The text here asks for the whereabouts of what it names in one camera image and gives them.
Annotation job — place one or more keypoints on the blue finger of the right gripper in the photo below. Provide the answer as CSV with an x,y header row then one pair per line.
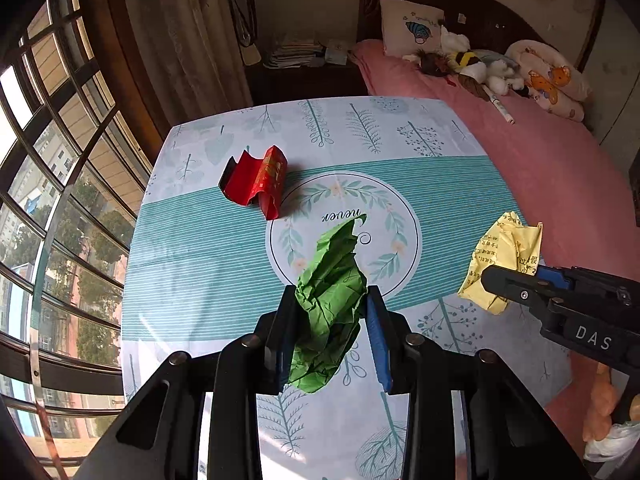
x,y
554,276
519,287

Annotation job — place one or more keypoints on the grey white plush toy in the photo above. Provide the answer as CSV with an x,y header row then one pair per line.
x,y
503,74

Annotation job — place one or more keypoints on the pink bed sheet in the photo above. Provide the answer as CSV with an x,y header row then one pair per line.
x,y
548,169

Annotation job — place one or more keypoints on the white butterfly pillow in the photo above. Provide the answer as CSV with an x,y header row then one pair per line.
x,y
408,27

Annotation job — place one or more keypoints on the green paper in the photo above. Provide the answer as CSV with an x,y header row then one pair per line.
x,y
329,291

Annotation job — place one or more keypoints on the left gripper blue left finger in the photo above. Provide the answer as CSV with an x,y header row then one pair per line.
x,y
281,341

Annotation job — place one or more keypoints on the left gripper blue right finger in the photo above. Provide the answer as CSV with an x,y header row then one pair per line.
x,y
387,331

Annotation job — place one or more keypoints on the dark bedside table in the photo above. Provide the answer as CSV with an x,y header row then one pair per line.
x,y
267,85

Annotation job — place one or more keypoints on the yellow paper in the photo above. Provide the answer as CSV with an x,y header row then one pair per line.
x,y
508,243

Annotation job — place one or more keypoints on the white marker pen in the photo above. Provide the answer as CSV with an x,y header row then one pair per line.
x,y
495,101

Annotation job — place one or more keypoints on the red envelope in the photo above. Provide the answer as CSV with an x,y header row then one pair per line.
x,y
259,181

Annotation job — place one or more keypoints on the dark wooden headboard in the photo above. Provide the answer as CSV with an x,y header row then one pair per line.
x,y
489,24

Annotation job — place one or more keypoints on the beige floral curtain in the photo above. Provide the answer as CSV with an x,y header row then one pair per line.
x,y
190,53

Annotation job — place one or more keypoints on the bee plush toy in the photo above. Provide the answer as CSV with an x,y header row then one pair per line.
x,y
453,58

